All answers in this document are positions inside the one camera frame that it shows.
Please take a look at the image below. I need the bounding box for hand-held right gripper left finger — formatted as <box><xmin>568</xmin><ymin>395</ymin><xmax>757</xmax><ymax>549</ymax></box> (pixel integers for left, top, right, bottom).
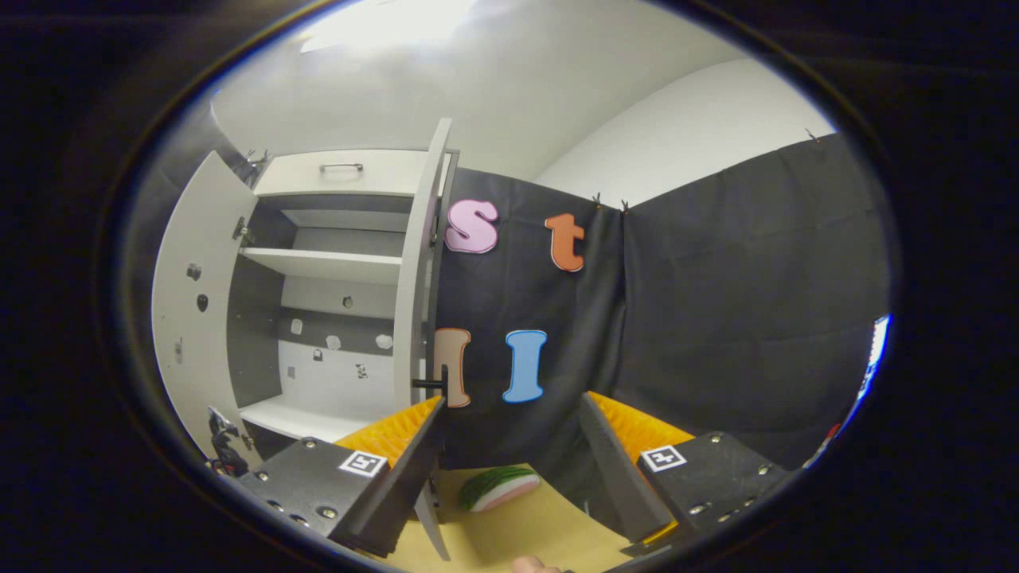
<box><xmin>237</xmin><ymin>396</ymin><xmax>448</xmax><ymax>559</ymax></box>

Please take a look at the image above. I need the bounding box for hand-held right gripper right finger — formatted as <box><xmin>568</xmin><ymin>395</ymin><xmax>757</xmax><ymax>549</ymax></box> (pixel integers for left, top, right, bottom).
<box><xmin>579</xmin><ymin>390</ymin><xmax>791</xmax><ymax>558</ymax></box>

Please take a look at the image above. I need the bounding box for watermelon slice coaster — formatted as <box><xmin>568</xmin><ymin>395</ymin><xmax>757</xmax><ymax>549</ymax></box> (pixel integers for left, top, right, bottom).
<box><xmin>460</xmin><ymin>466</ymin><xmax>542</xmax><ymax>513</ymax></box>

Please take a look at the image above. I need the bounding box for white cabinet door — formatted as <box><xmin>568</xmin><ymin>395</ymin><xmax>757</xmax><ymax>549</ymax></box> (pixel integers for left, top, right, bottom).
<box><xmin>151</xmin><ymin>151</ymin><xmax>260</xmax><ymax>470</ymax></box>
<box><xmin>392</xmin><ymin>118</ymin><xmax>455</xmax><ymax>562</ymax></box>

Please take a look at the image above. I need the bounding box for white and grey cabinet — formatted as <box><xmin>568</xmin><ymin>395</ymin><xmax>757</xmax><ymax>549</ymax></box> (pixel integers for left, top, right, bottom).
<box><xmin>227</xmin><ymin>147</ymin><xmax>461</xmax><ymax>464</ymax></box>

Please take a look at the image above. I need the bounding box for white cabinet shelf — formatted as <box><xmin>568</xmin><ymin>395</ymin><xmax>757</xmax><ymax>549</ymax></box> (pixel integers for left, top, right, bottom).
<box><xmin>239</xmin><ymin>247</ymin><xmax>403</xmax><ymax>286</ymax></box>

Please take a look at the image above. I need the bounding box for white cabinet drawer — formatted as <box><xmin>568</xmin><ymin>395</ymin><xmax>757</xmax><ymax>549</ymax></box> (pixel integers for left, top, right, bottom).
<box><xmin>253</xmin><ymin>149</ymin><xmax>435</xmax><ymax>198</ymax></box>

